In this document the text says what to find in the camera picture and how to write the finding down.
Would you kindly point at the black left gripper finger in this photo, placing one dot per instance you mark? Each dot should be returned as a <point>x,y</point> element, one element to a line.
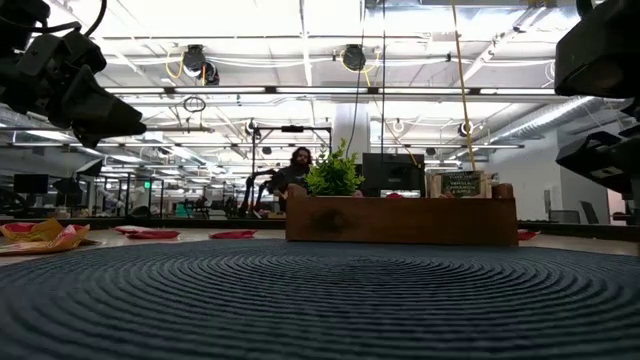
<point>87,100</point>
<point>125,126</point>

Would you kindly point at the wooden tea organizer box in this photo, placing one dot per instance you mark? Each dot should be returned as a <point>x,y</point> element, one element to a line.
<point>400,220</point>

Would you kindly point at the red tea packet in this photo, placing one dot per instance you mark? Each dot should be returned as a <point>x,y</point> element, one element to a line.
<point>155,234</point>
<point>131,228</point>
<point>232,234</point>
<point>528,234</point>

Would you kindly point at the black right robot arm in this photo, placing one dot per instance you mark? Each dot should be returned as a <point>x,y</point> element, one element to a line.
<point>600,50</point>

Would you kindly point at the black background robot arm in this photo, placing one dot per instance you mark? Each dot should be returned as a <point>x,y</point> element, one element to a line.
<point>257,192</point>

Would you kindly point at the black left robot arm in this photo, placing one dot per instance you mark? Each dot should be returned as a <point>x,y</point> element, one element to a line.
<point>17,12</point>

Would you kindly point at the black computer monitor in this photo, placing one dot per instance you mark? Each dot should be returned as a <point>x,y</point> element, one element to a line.
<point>393,172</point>
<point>30,183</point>

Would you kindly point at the person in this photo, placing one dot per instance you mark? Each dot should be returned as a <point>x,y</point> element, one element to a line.
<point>292,177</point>

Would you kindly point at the small green potted plant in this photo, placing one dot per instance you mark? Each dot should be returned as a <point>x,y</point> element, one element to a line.
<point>334,172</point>

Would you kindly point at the round dark blue woven placemat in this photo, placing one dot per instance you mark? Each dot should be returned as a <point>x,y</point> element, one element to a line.
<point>320,300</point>

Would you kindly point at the grey equipment box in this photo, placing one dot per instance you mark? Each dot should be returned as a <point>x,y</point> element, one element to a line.
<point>564,216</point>

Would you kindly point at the dark office chair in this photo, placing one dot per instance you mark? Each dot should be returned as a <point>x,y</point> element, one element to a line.
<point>590,212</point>

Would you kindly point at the black aluminium table frame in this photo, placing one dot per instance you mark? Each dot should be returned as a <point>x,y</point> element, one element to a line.
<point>190,223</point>

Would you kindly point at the black camera rig frame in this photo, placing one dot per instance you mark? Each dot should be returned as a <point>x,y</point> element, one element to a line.
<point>292,128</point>

